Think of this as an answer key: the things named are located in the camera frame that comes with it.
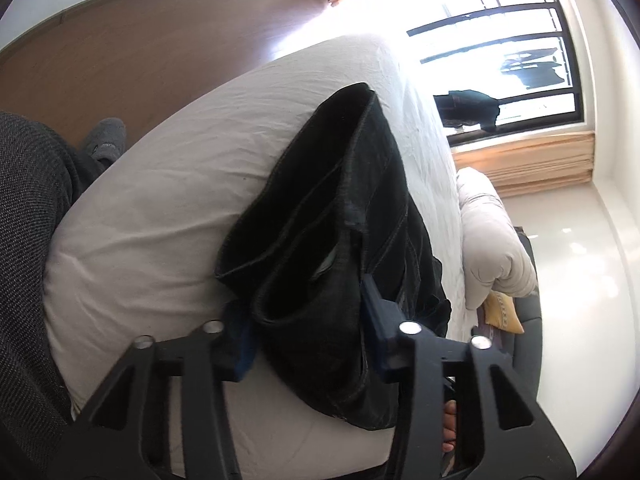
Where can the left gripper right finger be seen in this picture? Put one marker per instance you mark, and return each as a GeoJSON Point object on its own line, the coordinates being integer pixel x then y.
{"type": "Point", "coordinates": [501, 433]}

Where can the black window frame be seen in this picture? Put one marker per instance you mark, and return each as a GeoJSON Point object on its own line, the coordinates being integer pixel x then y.
{"type": "Point", "coordinates": [519, 52]}

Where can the dark jacket on chair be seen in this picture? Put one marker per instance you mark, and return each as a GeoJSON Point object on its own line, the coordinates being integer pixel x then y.
{"type": "Point", "coordinates": [460, 108]}

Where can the white rolled duvet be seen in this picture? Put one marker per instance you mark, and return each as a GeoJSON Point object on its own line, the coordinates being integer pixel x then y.
{"type": "Point", "coordinates": [493, 256]}

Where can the white bed sheet mattress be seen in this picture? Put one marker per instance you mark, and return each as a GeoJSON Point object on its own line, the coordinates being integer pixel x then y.
{"type": "Point", "coordinates": [135, 255]}

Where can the grey slipper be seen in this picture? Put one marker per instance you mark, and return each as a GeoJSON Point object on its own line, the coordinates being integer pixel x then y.
{"type": "Point", "coordinates": [106, 142]}

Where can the dark grey headboard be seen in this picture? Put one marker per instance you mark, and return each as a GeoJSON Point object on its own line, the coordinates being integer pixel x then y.
{"type": "Point", "coordinates": [525, 350]}

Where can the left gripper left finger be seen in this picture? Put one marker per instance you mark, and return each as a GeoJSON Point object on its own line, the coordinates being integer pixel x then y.
{"type": "Point", "coordinates": [123, 430]}

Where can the person's dark trouser leg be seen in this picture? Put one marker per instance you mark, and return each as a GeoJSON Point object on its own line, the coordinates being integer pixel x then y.
{"type": "Point", "coordinates": [41, 177]}

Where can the yellow pillow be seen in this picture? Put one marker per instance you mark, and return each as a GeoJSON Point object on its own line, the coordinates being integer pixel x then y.
{"type": "Point", "coordinates": [500, 312]}

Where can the person's left hand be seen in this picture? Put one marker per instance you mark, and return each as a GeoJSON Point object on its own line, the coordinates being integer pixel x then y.
{"type": "Point", "coordinates": [449, 426]}

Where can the black denim pants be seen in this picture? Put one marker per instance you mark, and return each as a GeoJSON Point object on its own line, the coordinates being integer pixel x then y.
{"type": "Point", "coordinates": [335, 208]}

